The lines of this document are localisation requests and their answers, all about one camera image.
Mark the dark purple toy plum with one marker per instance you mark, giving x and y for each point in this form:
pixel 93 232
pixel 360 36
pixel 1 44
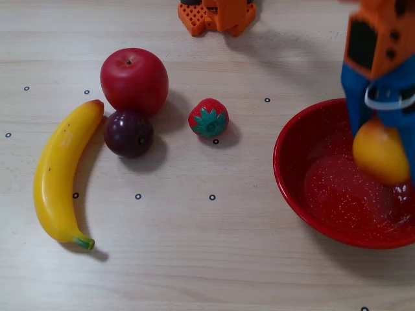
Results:
pixel 128 134

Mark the yellow toy banana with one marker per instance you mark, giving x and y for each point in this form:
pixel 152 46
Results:
pixel 53 181

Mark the red toy apple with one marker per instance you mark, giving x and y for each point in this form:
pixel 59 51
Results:
pixel 134 79

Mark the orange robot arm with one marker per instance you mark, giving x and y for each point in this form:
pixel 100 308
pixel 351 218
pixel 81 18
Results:
pixel 386 35

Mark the red toy strawberry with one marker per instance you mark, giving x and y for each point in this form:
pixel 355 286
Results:
pixel 207 111

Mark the orange yellow toy peach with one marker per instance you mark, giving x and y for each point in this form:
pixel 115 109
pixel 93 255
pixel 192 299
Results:
pixel 379 155

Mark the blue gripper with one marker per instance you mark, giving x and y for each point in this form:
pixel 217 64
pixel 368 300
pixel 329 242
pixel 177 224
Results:
pixel 358 97

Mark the red speckled enamel bowl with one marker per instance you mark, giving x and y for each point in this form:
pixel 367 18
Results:
pixel 334 194

